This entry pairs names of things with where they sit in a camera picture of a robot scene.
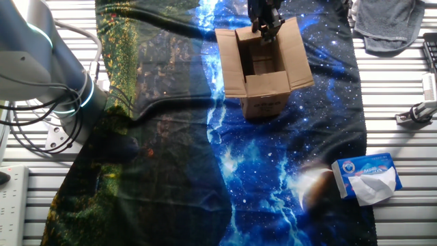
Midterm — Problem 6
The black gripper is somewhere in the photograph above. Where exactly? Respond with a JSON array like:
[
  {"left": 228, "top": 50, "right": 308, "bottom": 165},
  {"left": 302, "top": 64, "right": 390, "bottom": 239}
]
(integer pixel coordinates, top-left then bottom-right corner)
[{"left": 247, "top": 0, "right": 286, "bottom": 42}]

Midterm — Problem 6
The cardboard box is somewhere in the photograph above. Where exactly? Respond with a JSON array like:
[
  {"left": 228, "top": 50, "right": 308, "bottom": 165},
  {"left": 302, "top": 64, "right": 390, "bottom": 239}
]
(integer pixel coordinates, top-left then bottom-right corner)
[{"left": 214, "top": 16, "right": 315, "bottom": 120}]

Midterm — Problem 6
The blue tissue box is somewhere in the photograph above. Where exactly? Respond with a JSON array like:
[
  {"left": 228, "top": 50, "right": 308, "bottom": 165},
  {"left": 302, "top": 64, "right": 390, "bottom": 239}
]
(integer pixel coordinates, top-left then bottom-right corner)
[{"left": 330, "top": 152, "right": 403, "bottom": 200}]

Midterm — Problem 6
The grey towel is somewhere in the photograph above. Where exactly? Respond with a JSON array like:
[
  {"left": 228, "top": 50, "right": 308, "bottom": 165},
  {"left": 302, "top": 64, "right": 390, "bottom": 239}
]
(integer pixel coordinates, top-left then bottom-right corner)
[{"left": 353, "top": 0, "right": 426, "bottom": 57}]

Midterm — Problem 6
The black keyboard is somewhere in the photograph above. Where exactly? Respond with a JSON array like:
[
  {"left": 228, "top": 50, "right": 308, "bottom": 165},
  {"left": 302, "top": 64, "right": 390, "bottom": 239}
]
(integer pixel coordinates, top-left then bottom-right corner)
[{"left": 422, "top": 32, "right": 437, "bottom": 74}]

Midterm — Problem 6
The galaxy and forest print cloth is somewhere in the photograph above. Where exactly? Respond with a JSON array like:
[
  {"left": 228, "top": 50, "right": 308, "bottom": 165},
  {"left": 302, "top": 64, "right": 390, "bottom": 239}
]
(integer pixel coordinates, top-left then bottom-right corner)
[{"left": 40, "top": 0, "right": 378, "bottom": 246}]

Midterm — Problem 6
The white ribbed block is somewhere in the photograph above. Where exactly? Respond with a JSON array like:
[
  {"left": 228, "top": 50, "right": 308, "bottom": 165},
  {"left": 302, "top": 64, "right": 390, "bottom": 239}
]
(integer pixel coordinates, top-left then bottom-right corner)
[{"left": 422, "top": 72, "right": 437, "bottom": 102}]

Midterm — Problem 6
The white tissue sheet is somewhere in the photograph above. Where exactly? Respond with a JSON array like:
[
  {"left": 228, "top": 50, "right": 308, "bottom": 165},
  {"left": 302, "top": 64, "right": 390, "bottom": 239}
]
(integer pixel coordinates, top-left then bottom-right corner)
[{"left": 348, "top": 166, "right": 397, "bottom": 207}]

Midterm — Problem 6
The white power strip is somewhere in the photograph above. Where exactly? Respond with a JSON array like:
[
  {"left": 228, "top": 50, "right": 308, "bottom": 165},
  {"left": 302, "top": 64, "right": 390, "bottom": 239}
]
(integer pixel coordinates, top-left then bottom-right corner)
[{"left": 0, "top": 165, "right": 30, "bottom": 246}]

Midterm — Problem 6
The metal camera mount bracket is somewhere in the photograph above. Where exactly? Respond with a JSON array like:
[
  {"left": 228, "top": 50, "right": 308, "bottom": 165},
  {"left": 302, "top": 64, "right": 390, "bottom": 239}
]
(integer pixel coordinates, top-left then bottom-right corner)
[{"left": 395, "top": 111, "right": 434, "bottom": 129}]

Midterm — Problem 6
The grey robot hose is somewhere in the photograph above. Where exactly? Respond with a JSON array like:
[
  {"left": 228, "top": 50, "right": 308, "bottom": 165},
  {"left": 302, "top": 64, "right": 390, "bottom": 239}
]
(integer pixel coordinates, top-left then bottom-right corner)
[{"left": 53, "top": 19, "right": 103, "bottom": 83}]

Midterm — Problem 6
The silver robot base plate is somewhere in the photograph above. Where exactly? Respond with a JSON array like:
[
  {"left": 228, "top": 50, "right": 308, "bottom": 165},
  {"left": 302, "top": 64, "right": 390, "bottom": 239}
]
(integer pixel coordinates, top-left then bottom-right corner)
[{"left": 45, "top": 125, "right": 85, "bottom": 153}]

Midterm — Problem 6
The black base cable loop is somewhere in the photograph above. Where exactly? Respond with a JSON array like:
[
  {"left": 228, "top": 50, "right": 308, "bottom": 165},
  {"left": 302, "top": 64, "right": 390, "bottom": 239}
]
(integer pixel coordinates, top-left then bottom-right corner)
[{"left": 0, "top": 87, "right": 85, "bottom": 155}]

